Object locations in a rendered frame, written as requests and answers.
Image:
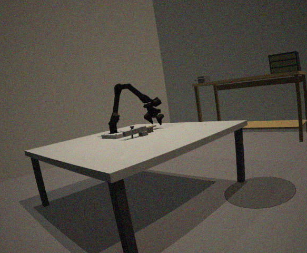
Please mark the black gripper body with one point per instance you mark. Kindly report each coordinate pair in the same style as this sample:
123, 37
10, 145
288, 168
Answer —
152, 114

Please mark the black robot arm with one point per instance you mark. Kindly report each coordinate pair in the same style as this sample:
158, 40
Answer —
115, 117

